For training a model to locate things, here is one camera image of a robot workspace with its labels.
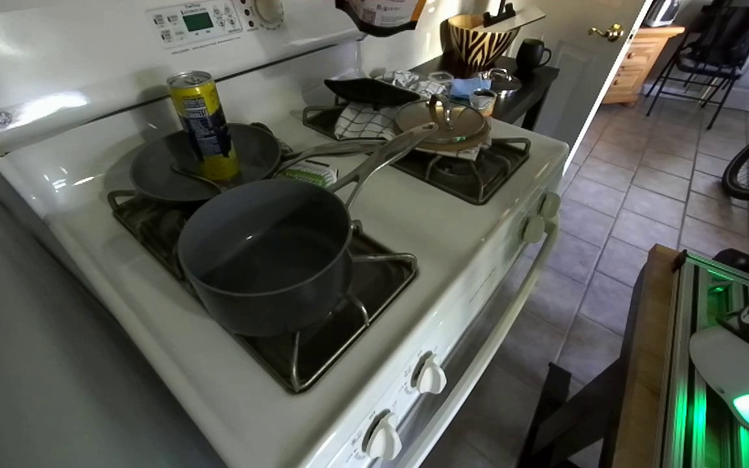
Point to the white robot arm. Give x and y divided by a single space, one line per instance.
721 354

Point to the glass pot lid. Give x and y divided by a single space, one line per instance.
442 122

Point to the black burner grate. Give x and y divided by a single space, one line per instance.
376 278

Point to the white gas stove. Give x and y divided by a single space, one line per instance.
442 235

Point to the small white box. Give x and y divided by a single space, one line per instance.
310 172

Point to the pan with glass lid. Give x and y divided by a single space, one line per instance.
470 179

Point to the white lattice kitchen towel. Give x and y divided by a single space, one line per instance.
363 122

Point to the round wooden board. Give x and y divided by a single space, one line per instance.
453 146

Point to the dark grey saucepan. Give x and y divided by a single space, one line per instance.
260 296

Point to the black flat tray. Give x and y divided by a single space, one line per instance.
371 92

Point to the white stove knob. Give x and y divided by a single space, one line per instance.
549 206
535 230
383 439
431 375

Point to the white checkered cloth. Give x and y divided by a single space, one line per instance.
409 81

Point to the clear glass cup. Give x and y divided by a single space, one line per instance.
498 92

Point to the yellow and blue can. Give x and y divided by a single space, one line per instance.
206 122

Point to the dark side table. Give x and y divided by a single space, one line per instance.
535 92

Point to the dark grey frying pan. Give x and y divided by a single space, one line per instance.
156 171

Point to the black mug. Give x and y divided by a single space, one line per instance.
531 59

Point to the white round panel dial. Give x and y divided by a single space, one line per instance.
268 12

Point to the white door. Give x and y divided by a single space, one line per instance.
592 80

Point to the robot cart with wooden edge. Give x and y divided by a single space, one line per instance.
648 365

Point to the brass door knob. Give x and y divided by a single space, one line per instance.
609 32

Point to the wooden dresser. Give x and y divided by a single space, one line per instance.
643 62

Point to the black metal chair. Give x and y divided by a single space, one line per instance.
714 42

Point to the black frame legs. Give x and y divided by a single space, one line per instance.
565 426

